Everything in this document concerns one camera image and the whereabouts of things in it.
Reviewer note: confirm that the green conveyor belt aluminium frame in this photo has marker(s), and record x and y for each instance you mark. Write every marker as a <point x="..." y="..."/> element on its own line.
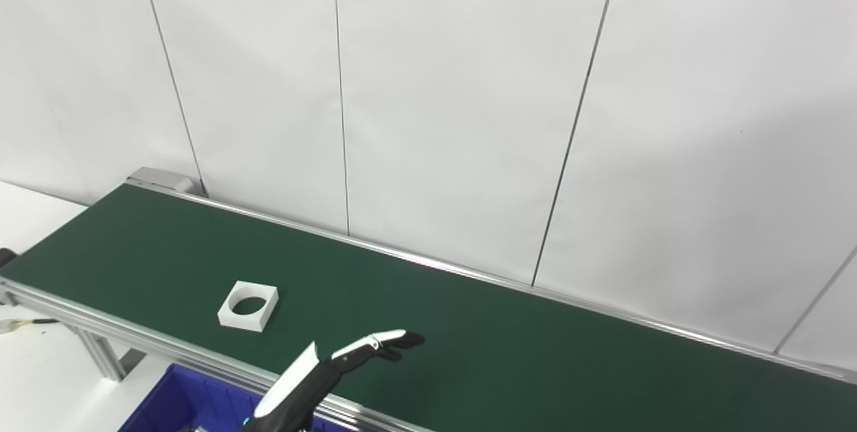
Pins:
<point x="535" y="351"/>

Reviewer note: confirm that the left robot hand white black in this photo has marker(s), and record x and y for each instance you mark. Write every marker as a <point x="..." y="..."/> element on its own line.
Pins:
<point x="294" y="385"/>

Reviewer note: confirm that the black conveyor motor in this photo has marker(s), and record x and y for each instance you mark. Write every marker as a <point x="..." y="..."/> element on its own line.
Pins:
<point x="5" y="258"/>

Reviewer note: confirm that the aluminium conveyor leg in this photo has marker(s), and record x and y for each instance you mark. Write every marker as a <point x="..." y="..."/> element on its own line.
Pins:
<point x="100" y="351"/>

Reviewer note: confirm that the white square part round hole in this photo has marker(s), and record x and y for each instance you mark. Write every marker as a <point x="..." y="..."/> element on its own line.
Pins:
<point x="231" y="315"/>

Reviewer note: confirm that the blue plastic bin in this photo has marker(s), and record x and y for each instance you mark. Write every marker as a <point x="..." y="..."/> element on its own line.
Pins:
<point x="181" y="398"/>

